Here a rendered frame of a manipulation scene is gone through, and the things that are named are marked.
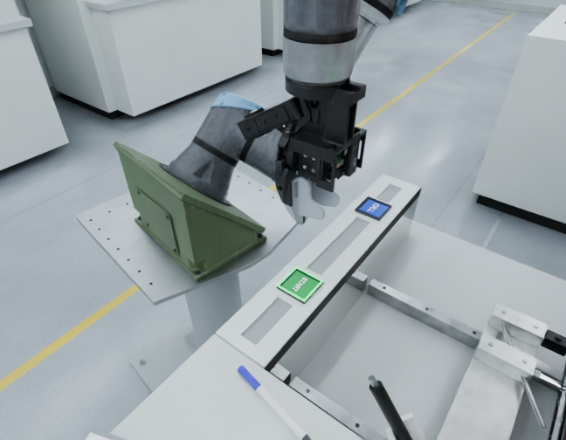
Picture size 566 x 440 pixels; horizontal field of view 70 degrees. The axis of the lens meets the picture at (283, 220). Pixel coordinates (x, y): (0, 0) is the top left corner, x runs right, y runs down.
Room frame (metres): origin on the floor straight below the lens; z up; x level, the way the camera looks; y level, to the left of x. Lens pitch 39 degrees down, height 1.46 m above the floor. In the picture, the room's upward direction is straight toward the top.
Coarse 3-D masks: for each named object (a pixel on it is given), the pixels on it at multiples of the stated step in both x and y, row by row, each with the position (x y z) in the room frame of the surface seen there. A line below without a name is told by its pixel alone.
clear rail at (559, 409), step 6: (564, 366) 0.34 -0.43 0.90; (564, 372) 0.33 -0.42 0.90; (564, 378) 0.32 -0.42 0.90; (564, 384) 0.31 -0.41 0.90; (564, 390) 0.30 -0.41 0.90; (558, 396) 0.29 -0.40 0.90; (564, 396) 0.29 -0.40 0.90; (558, 402) 0.28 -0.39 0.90; (564, 402) 0.28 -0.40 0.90; (558, 408) 0.27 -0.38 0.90; (564, 408) 0.27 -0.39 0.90; (558, 414) 0.26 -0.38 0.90; (564, 414) 0.26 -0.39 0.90; (552, 420) 0.26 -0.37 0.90; (558, 420) 0.26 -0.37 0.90; (564, 420) 0.26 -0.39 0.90; (552, 426) 0.25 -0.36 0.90; (558, 426) 0.25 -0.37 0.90; (552, 432) 0.24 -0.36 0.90; (558, 432) 0.24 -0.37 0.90; (552, 438) 0.23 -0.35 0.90; (558, 438) 0.23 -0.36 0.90
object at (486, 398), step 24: (480, 336) 0.42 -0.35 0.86; (504, 336) 0.41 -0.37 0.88; (480, 384) 0.32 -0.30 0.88; (504, 384) 0.32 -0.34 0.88; (456, 408) 0.28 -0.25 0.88; (480, 408) 0.28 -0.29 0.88; (504, 408) 0.28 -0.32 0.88; (456, 432) 0.25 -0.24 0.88; (480, 432) 0.25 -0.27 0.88; (504, 432) 0.25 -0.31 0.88
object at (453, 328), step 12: (372, 288) 0.55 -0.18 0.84; (384, 288) 0.54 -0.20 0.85; (384, 300) 0.53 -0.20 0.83; (396, 300) 0.51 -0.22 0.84; (408, 300) 0.51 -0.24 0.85; (408, 312) 0.50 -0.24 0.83; (420, 312) 0.48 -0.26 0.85; (432, 312) 0.48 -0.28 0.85; (432, 324) 0.47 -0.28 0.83; (444, 324) 0.46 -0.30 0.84; (456, 324) 0.45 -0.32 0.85; (456, 336) 0.44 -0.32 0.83; (468, 336) 0.43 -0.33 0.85; (552, 372) 0.36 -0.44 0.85
